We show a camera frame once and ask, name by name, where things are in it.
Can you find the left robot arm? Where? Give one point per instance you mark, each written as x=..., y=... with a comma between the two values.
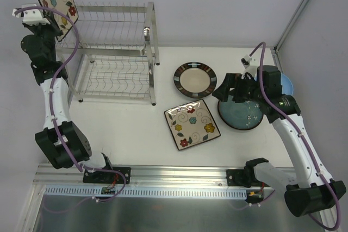
x=61, y=141

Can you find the white slotted cable duct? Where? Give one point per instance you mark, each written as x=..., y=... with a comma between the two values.
x=147, y=192

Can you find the light blue round plate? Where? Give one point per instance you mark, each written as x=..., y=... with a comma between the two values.
x=287, y=86

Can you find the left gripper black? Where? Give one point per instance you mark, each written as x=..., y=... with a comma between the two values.
x=50, y=25

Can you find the aluminium mounting rail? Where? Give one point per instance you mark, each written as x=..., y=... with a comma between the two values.
x=144, y=176

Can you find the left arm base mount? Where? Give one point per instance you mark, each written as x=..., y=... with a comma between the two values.
x=98, y=177

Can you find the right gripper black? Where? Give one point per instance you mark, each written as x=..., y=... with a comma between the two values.
x=234, y=87

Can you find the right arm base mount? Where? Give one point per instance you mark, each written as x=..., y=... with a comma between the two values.
x=235, y=177

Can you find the round plate dark patterned rim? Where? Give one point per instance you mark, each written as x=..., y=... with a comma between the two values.
x=195, y=80

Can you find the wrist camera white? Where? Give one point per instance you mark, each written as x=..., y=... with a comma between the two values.
x=250, y=65
x=31, y=17

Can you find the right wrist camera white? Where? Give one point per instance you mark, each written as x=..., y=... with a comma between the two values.
x=250, y=65

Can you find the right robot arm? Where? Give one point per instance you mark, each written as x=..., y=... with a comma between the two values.
x=313, y=189

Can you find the steel two-tier dish rack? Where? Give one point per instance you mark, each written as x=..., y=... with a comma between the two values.
x=117, y=53

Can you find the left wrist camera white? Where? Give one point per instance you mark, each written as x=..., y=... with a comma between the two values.
x=31, y=17

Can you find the teal round glazed plate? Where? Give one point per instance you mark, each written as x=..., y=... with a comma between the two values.
x=240, y=116

